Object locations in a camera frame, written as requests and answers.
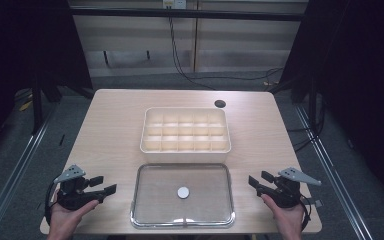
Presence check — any black hanging cable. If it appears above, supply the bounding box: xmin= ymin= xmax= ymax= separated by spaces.
xmin=167 ymin=16 xmax=217 ymax=91

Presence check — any white wall power outlet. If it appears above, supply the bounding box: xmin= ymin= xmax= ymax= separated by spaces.
xmin=162 ymin=0 xmax=187 ymax=10

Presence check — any person's left hand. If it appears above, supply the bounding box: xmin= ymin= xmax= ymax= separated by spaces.
xmin=47 ymin=198 xmax=100 ymax=240

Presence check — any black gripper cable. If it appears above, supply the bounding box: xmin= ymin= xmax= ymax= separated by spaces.
xmin=44 ymin=181 xmax=61 ymax=226
xmin=298 ymin=195 xmax=314 ymax=232

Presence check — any black floor cable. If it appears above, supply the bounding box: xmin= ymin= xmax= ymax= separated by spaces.
xmin=193 ymin=67 xmax=284 ymax=83

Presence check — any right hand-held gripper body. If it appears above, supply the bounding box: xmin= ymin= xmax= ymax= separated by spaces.
xmin=262 ymin=166 xmax=324 ymax=210

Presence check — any person's right hand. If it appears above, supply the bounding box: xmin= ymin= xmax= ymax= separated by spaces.
xmin=260 ymin=193 xmax=305 ymax=240

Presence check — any white compartment storage box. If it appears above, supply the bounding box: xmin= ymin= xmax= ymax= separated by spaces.
xmin=139 ymin=106 xmax=232 ymax=165

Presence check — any black horizontal metal bar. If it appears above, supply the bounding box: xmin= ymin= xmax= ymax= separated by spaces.
xmin=69 ymin=7 xmax=305 ymax=22

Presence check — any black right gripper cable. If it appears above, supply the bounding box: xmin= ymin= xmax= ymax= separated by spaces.
xmin=298 ymin=195 xmax=314 ymax=232

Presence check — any metal floor rail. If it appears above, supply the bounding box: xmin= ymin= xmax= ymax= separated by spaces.
xmin=0 ymin=105 xmax=60 ymax=240
xmin=294 ymin=105 xmax=375 ymax=240

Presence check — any black metal stand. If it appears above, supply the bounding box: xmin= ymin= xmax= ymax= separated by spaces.
xmin=29 ymin=71 xmax=45 ymax=135

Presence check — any black curtain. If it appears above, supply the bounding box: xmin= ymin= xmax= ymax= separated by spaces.
xmin=0 ymin=0 xmax=94 ymax=168
xmin=273 ymin=0 xmax=384 ymax=214

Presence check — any black cable bundle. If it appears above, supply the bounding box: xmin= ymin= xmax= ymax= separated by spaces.
xmin=286 ymin=91 xmax=327 ymax=154

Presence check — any clear plastic box lid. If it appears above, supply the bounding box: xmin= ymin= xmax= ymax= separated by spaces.
xmin=129 ymin=162 xmax=237 ymax=230

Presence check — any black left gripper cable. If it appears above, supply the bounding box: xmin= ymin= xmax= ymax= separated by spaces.
xmin=44 ymin=181 xmax=61 ymax=226

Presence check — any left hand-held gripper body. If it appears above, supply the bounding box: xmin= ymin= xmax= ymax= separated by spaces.
xmin=53 ymin=164 xmax=105 ymax=211

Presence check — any yellow floor marker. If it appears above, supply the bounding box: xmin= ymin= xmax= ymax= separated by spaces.
xmin=18 ymin=99 xmax=34 ymax=112

